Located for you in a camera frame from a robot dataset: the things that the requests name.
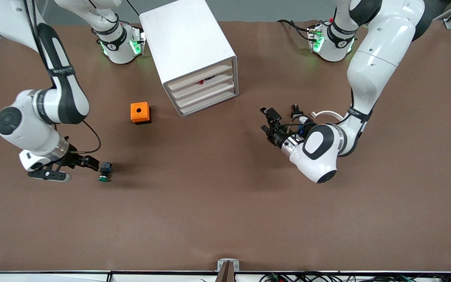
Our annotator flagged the white curved bracket piece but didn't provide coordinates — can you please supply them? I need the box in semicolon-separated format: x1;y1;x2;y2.
173;78;236;109

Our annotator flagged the green push button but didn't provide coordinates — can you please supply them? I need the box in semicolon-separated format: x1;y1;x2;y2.
98;162;113;183

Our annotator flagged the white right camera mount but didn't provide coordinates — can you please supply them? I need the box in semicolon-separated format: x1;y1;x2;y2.
19;150;48;172

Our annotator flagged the brown table mat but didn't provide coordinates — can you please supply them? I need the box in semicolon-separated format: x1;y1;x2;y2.
0;20;451;273

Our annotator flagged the grey metal bracket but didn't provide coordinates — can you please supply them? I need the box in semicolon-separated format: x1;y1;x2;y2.
217;258;240;272

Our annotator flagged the black left arm base cable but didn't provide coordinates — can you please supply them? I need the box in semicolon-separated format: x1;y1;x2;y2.
276;19;317;40

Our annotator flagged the white half-ring pipe clamp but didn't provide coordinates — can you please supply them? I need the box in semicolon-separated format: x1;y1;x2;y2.
311;111;344;122

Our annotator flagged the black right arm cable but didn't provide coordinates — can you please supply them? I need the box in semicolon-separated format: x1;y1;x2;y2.
67;119;102;154

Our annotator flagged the black cable bundle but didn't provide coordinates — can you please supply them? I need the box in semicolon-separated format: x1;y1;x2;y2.
259;271;451;282

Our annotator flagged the orange button box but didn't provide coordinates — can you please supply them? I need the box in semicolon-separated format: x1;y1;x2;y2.
130;102;152;125

